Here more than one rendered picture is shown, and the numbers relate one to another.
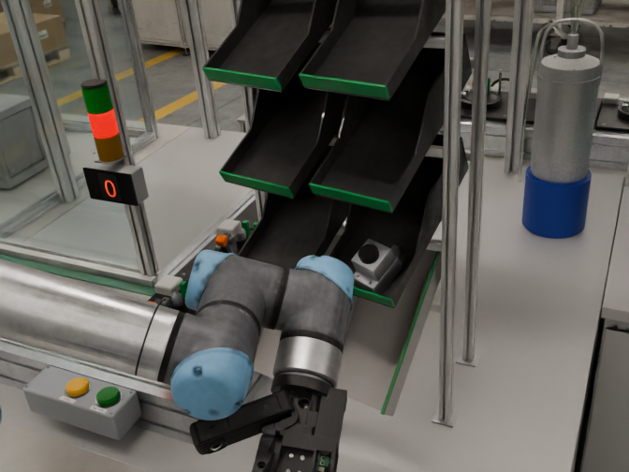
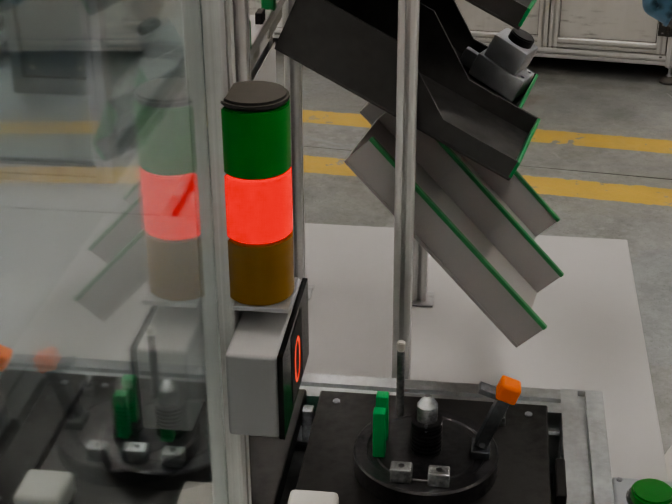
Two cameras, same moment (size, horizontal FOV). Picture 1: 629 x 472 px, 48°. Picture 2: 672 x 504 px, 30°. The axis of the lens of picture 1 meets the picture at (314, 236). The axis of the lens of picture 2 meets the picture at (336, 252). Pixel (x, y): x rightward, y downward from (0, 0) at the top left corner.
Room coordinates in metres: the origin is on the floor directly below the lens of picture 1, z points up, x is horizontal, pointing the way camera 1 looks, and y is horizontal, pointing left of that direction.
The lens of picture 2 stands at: (1.55, 1.18, 1.71)
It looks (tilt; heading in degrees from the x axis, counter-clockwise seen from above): 27 degrees down; 250
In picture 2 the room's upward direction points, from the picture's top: straight up
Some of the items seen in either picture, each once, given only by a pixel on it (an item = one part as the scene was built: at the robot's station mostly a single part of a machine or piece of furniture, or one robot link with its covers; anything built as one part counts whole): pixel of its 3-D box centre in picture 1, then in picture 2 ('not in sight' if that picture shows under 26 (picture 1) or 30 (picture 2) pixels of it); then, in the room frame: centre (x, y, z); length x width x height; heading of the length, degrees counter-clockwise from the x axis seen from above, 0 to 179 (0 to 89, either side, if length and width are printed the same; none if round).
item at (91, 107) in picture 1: (97, 97); (254, 133); (1.33, 0.39, 1.38); 0.05 x 0.05 x 0.05
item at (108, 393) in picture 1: (109, 397); (651, 498); (0.95, 0.39, 0.96); 0.04 x 0.04 x 0.02
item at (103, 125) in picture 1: (103, 122); (257, 198); (1.33, 0.39, 1.33); 0.05 x 0.05 x 0.05
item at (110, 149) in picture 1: (109, 145); (259, 260); (1.33, 0.39, 1.28); 0.05 x 0.05 x 0.05
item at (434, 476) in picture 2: not in sight; (438, 476); (1.14, 0.33, 1.00); 0.02 x 0.01 x 0.02; 153
